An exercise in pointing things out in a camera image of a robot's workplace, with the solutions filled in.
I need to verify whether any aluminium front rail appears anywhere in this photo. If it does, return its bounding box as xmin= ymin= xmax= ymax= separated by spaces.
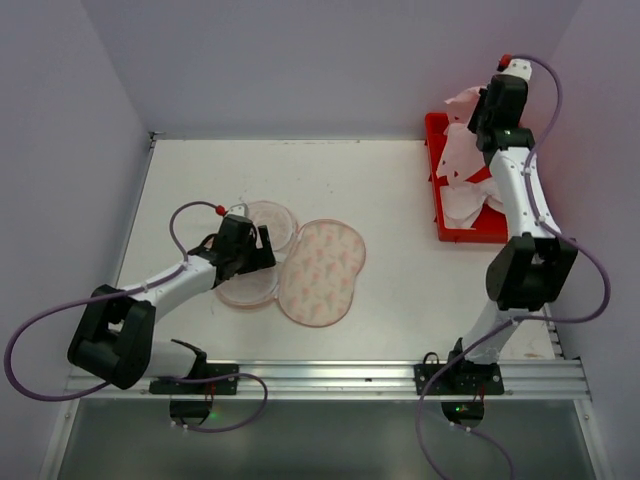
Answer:
xmin=63 ymin=357 xmax=591 ymax=401

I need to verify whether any pink bra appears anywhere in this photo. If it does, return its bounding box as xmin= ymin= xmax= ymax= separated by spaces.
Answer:
xmin=436 ymin=86 xmax=485 ymax=189

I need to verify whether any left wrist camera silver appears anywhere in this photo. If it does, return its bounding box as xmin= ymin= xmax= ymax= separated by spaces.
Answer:
xmin=214 ymin=203 xmax=249 ymax=217

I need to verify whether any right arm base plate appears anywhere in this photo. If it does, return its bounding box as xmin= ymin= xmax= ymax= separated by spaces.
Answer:
xmin=413 ymin=359 xmax=505 ymax=396

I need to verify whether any floral mesh laundry bag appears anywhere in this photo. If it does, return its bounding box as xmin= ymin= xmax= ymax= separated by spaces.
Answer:
xmin=215 ymin=201 xmax=366 ymax=328

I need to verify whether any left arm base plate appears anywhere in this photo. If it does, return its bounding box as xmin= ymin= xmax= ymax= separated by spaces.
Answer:
xmin=149 ymin=363 xmax=239 ymax=396

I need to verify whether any red plastic tray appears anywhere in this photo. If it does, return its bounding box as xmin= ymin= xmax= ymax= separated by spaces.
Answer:
xmin=424 ymin=112 xmax=553 ymax=245

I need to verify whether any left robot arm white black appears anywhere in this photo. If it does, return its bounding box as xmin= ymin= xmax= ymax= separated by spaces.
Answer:
xmin=67 ymin=214 xmax=276 ymax=390

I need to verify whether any white bra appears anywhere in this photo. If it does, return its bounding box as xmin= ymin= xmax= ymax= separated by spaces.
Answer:
xmin=440 ymin=178 xmax=504 ymax=229

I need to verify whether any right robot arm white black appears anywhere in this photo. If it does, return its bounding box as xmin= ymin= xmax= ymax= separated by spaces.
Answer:
xmin=449 ymin=73 xmax=577 ymax=372

